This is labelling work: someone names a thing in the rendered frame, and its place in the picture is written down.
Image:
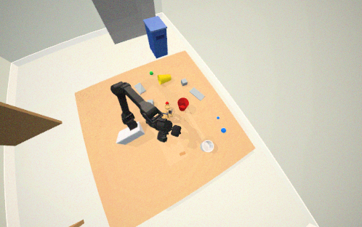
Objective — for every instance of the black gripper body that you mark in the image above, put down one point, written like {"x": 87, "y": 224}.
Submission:
{"x": 176, "y": 131}

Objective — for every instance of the grey flat bar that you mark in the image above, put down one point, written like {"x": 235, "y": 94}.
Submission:
{"x": 196, "y": 93}

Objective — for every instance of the white paper cup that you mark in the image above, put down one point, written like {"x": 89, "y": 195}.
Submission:
{"x": 207, "y": 146}

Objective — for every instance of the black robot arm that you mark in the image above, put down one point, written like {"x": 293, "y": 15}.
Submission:
{"x": 148, "y": 111}

